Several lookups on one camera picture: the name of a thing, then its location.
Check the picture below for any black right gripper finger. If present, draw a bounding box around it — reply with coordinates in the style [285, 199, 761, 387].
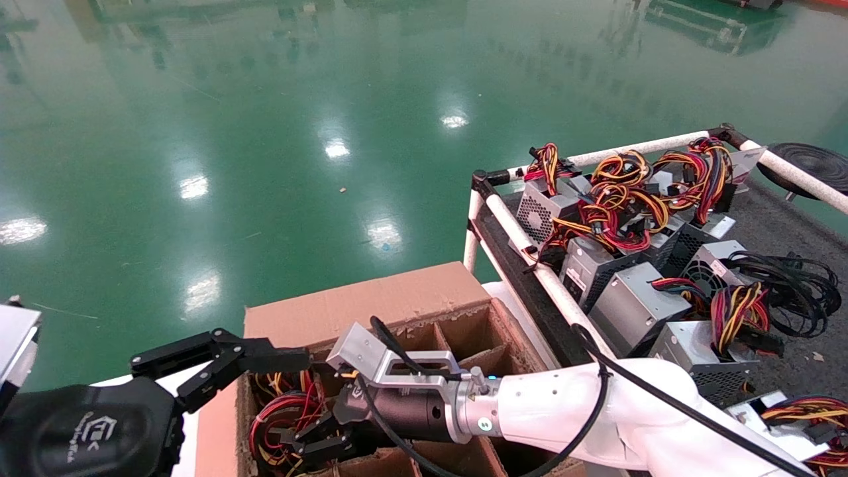
[299, 434, 355, 472]
[268, 412, 335, 452]

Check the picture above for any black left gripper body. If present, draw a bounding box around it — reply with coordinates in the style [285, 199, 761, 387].
[0, 376, 186, 477]

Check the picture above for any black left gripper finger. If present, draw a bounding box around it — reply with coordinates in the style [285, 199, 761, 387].
[131, 328, 313, 415]

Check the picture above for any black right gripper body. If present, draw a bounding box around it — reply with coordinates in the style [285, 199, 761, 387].
[331, 384, 459, 459]

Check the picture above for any brown cardboard box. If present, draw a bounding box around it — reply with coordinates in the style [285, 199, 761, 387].
[195, 262, 590, 477]

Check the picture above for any cardboard cell divider grid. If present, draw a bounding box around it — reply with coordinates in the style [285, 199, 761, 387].
[331, 311, 531, 477]

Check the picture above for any silver power supply dark side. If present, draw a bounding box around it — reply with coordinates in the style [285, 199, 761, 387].
[540, 185, 653, 313]

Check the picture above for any perforated silver power supply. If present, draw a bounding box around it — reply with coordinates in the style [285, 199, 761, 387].
[515, 142, 584, 247]

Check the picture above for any silver computer power supply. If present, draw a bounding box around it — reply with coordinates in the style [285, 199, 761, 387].
[590, 263, 710, 358]
[725, 391, 848, 477]
[649, 284, 786, 406]

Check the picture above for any black mesh power supply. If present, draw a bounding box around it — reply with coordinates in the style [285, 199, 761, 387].
[646, 138, 737, 278]

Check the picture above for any black cart mat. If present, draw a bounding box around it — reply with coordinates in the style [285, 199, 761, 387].
[477, 176, 848, 411]

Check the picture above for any silver labelled metal plate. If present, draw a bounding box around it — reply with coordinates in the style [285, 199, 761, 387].
[727, 146, 769, 186]

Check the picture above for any black round disc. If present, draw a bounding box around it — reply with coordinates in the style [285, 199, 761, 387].
[757, 142, 848, 201]

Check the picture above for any black aluminium flight case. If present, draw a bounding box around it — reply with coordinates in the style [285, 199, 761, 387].
[646, 0, 796, 55]

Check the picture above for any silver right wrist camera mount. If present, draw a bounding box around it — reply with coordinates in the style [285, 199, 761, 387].
[327, 323, 474, 398]

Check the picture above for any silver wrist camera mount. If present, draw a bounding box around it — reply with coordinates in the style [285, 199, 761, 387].
[0, 301, 42, 408]
[327, 323, 474, 398]

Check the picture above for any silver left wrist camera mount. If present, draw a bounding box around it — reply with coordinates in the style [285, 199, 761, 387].
[0, 301, 42, 408]

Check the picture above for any power supply with yellow wires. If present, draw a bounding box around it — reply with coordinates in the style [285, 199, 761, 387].
[580, 151, 676, 233]

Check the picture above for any white pipe cart frame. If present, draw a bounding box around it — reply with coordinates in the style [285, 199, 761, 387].
[464, 123, 848, 362]

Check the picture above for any power supply with black cables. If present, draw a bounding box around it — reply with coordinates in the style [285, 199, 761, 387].
[681, 240, 842, 339]

